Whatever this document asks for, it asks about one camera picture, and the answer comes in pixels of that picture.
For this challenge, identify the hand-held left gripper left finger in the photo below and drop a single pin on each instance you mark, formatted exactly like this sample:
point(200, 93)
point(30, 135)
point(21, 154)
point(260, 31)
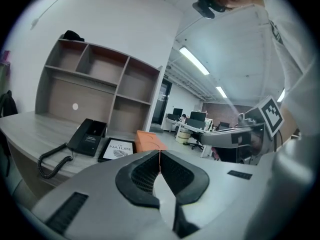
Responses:
point(100, 184)

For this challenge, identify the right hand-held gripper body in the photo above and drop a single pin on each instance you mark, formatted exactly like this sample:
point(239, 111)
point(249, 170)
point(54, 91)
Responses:
point(271, 116)

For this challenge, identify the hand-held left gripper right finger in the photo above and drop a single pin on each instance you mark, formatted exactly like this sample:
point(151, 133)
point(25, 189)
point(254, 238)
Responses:
point(225, 184)

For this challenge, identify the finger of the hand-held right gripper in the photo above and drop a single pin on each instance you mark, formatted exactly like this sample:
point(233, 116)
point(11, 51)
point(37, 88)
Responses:
point(220, 139)

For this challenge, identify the person's right forearm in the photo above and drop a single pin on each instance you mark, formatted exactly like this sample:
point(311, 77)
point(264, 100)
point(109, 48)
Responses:
point(290, 124)

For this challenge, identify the white office desk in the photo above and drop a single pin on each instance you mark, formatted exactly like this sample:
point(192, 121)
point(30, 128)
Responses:
point(190, 130)

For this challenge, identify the short ceiling light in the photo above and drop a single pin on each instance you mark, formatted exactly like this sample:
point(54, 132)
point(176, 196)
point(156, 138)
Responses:
point(221, 91)

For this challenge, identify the orange box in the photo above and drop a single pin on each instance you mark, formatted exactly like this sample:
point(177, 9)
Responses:
point(147, 140)

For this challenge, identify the grey wooden desk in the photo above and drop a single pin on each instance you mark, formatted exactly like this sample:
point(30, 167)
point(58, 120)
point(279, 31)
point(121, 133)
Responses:
point(37, 131)

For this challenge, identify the long ceiling light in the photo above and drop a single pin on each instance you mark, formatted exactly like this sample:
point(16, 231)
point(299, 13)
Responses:
point(193, 60)

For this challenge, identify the grey wooden shelf hutch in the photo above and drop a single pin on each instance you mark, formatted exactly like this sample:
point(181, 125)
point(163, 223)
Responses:
point(100, 84)

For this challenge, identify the black picture frame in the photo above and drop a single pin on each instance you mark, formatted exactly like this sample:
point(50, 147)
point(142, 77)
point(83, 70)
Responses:
point(117, 149)

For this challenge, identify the black head-mounted camera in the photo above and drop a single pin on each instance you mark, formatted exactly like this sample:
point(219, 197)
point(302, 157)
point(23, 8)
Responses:
point(206, 1)

